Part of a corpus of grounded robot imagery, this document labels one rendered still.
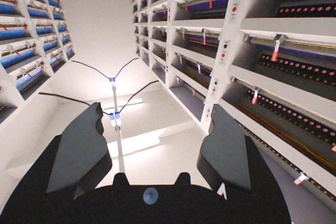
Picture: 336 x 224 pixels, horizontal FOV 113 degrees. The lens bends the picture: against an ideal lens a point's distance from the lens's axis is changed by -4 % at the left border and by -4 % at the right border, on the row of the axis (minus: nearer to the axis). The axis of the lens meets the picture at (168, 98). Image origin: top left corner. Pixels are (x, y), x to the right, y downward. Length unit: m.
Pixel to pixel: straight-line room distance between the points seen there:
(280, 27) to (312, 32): 0.09
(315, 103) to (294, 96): 0.05
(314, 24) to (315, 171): 0.44
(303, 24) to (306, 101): 0.23
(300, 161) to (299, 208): 0.27
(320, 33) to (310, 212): 0.67
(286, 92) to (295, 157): 0.23
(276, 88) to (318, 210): 0.54
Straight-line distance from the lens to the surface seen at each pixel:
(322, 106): 0.54
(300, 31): 0.55
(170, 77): 1.32
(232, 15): 0.69
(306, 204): 0.87
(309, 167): 0.62
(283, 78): 0.77
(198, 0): 1.03
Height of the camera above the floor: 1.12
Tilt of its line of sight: 31 degrees up
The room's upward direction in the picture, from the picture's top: 177 degrees counter-clockwise
